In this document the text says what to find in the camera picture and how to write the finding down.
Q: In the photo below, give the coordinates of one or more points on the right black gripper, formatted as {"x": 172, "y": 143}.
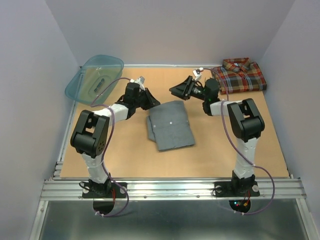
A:
{"x": 184, "y": 89}

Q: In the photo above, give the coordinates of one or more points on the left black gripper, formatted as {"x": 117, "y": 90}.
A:
{"x": 151, "y": 101}

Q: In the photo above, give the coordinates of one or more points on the grey long sleeve shirt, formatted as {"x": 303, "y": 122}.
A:
{"x": 168, "y": 126}

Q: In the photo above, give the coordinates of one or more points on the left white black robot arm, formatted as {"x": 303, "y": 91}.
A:
{"x": 94, "y": 129}

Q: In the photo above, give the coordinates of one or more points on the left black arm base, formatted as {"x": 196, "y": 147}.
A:
{"x": 107, "y": 190}

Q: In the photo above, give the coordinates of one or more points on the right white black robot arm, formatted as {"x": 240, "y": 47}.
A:
{"x": 245, "y": 119}

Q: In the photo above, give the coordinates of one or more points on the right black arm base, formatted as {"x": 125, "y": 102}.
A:
{"x": 236, "y": 187}

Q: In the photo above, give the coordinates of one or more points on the folded plaid flannel shirt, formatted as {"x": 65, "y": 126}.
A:
{"x": 238, "y": 75}

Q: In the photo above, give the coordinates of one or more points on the teal transparent plastic bin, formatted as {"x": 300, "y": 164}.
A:
{"x": 95, "y": 80}

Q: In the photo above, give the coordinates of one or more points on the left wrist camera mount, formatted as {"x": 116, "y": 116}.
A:
{"x": 140, "y": 80}

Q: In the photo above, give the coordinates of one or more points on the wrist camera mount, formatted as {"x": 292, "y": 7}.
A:
{"x": 198, "y": 73}
{"x": 140, "y": 80}

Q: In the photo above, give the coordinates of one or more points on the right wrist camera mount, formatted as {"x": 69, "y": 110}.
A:
{"x": 198, "y": 73}

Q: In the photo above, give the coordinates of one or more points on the aluminium rail frame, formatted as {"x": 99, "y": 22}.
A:
{"x": 171, "y": 193}

